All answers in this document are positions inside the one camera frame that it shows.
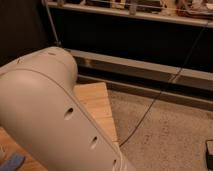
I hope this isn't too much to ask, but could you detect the black cable on floor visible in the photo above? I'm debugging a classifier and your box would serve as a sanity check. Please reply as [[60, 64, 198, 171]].
[[118, 19, 211, 148]]

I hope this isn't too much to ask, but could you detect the dark box on floor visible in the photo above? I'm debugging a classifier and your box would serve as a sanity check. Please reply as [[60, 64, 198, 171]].
[[205, 140, 213, 171]]

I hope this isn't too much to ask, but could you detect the metal shelf frame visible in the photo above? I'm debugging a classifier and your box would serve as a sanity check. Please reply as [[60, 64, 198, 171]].
[[42, 0, 213, 111]]

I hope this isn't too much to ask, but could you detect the blue cloth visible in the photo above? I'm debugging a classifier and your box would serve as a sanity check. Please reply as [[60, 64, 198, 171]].
[[0, 153, 25, 171]]

